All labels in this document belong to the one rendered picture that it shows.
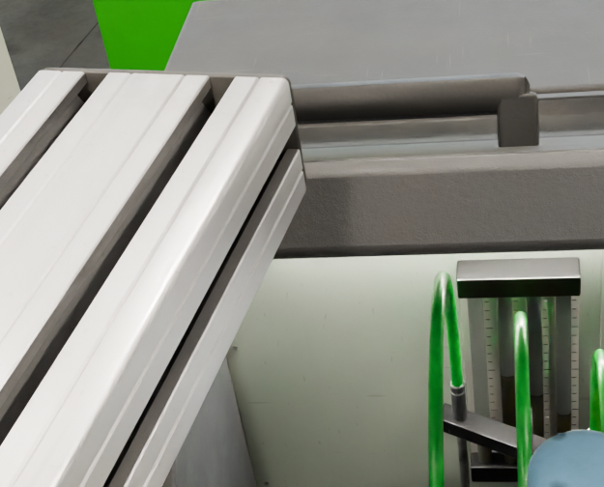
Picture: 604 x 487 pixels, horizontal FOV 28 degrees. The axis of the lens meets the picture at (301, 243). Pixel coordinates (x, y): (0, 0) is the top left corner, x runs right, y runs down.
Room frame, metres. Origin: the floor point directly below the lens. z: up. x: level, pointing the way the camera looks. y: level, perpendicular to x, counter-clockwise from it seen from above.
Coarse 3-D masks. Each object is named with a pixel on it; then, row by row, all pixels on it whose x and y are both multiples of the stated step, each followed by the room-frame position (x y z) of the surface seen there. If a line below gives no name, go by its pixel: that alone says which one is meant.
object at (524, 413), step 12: (516, 324) 0.91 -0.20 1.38; (516, 336) 0.89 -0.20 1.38; (528, 336) 0.89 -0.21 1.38; (516, 348) 0.87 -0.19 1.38; (528, 348) 0.87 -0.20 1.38; (516, 360) 0.86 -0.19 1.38; (528, 360) 0.86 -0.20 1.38; (516, 372) 0.85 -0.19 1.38; (528, 372) 0.84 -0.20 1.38; (516, 384) 0.83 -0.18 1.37; (528, 384) 0.83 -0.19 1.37; (516, 396) 0.82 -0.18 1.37; (528, 396) 0.82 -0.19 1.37; (516, 408) 0.81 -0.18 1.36; (528, 408) 0.81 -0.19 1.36; (516, 420) 0.80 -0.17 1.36; (528, 420) 0.80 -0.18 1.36; (516, 432) 0.79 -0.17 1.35; (528, 432) 0.79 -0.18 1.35; (528, 444) 0.78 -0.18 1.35; (528, 456) 0.77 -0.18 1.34
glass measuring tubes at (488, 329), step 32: (480, 288) 1.10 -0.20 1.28; (512, 288) 1.09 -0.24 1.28; (544, 288) 1.08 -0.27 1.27; (576, 288) 1.07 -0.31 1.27; (480, 320) 1.10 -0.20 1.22; (512, 320) 1.10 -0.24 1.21; (544, 320) 1.11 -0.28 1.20; (576, 320) 1.10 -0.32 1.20; (480, 352) 1.10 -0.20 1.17; (512, 352) 1.10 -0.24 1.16; (544, 352) 1.11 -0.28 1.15; (576, 352) 1.10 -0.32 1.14; (480, 384) 1.10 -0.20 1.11; (512, 384) 1.10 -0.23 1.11; (544, 384) 1.11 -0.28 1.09; (576, 384) 1.10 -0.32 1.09; (512, 416) 1.10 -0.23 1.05; (544, 416) 1.11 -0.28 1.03; (576, 416) 1.10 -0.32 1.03; (480, 448) 1.11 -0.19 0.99; (480, 480) 1.10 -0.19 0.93; (512, 480) 1.09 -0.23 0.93
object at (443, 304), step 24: (432, 312) 0.89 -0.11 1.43; (456, 312) 1.05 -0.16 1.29; (432, 336) 0.86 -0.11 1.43; (456, 336) 1.05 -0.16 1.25; (432, 360) 0.84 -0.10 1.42; (456, 360) 1.06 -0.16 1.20; (432, 384) 0.81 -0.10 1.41; (456, 384) 1.06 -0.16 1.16; (432, 408) 0.79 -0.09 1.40; (432, 432) 0.78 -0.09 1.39; (432, 456) 0.76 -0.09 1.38; (432, 480) 0.74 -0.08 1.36
